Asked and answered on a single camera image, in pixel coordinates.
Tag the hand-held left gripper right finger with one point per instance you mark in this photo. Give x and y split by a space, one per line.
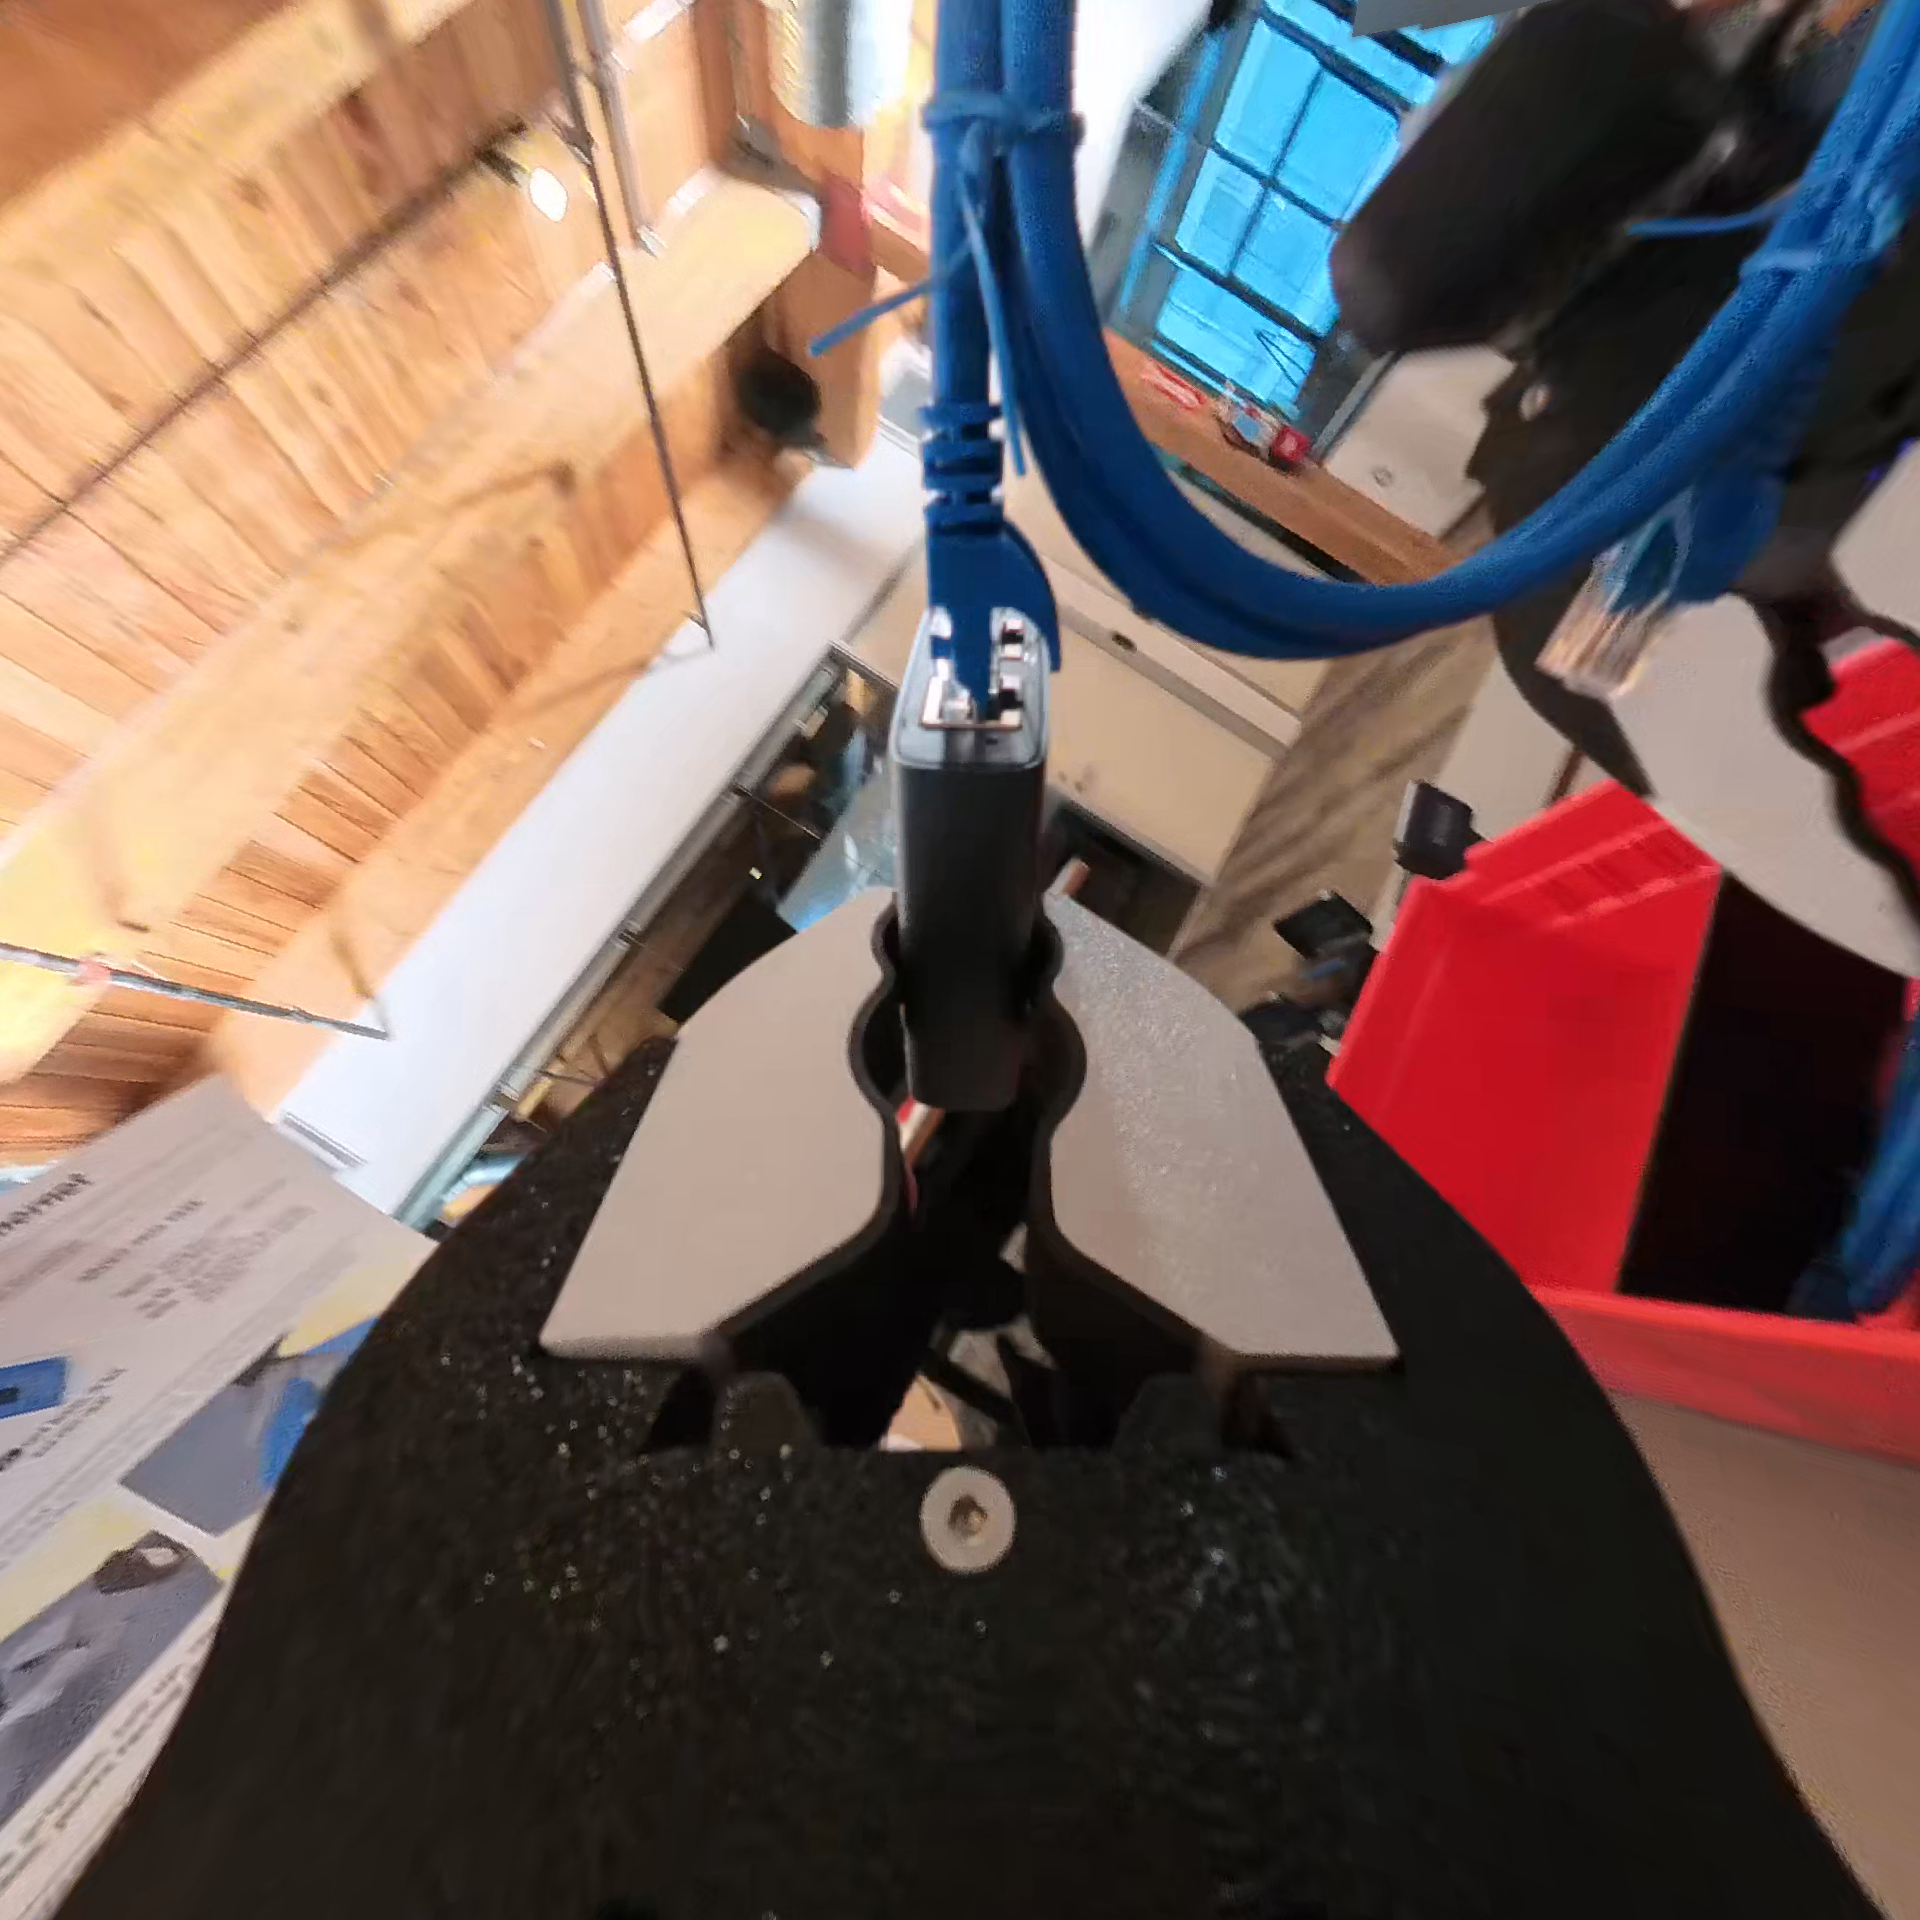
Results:
1201 1171

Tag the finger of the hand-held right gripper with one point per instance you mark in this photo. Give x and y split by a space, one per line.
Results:
1724 751

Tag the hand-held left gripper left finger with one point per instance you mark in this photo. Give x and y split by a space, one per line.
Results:
720 1171

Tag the red plastic bin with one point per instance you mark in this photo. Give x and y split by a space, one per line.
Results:
1499 1079

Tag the black ethernet adapter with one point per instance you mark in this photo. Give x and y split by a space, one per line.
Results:
966 901

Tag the large grid window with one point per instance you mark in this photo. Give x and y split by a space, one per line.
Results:
1275 182

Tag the white recycling bin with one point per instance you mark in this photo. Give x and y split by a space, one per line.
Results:
1411 435

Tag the red fire extinguisher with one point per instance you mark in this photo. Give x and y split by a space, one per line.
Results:
1266 429

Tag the printed instruction sheet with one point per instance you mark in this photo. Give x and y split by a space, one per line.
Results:
149 1277

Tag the black round ceiling fixture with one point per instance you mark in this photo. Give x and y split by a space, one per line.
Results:
779 399

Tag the wooden post with red signs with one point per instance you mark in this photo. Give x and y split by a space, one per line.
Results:
1318 504

